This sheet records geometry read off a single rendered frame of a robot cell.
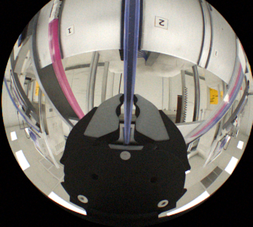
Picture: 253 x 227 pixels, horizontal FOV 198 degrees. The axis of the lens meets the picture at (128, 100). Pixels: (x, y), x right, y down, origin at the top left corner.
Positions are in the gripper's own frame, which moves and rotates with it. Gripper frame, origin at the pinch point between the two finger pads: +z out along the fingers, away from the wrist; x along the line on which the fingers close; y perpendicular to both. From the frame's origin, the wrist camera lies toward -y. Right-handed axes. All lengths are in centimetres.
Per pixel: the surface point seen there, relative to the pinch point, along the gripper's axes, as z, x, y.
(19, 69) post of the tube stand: -2.4, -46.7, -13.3
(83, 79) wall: 177, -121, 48
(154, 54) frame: 34.0, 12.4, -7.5
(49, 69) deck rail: 2.0, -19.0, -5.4
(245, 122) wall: -94, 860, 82
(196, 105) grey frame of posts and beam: 28, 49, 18
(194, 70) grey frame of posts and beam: 41, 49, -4
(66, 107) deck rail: 5.3, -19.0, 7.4
